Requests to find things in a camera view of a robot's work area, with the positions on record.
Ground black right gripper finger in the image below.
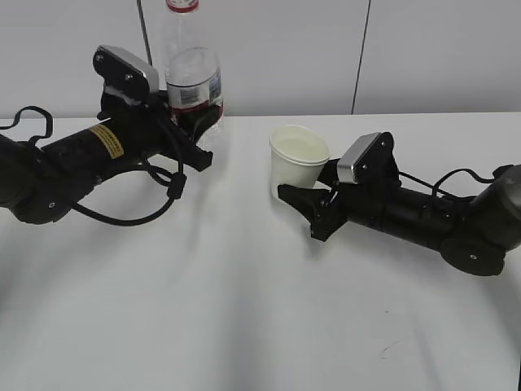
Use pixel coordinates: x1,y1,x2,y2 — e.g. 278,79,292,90
278,184,331,222
317,159,339,183

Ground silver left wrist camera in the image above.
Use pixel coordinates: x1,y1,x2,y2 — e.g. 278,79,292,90
93,45,160,100

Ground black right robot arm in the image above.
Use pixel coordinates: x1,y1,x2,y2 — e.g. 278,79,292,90
278,132,520,276

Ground clear water bottle red label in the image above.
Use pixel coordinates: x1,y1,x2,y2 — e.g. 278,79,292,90
162,0,225,148

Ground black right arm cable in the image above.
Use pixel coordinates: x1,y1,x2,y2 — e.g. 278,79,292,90
396,169,497,200

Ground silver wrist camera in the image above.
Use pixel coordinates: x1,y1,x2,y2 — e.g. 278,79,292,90
93,45,160,100
337,133,380,184

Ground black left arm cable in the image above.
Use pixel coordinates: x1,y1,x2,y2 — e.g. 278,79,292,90
0,95,188,227

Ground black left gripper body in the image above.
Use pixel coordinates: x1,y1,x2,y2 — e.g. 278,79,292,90
92,46,215,172

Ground white paper cup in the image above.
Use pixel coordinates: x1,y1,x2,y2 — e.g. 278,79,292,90
269,125,330,200

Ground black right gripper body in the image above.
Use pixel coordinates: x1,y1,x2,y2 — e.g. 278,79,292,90
311,132,407,241

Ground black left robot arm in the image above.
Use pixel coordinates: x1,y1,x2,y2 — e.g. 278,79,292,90
1,45,223,226

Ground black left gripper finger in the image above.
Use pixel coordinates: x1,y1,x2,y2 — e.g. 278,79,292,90
173,104,223,141

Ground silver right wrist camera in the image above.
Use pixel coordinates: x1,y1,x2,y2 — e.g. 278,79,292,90
337,133,380,184

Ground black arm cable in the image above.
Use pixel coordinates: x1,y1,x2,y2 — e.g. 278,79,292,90
396,169,497,200
0,95,188,227

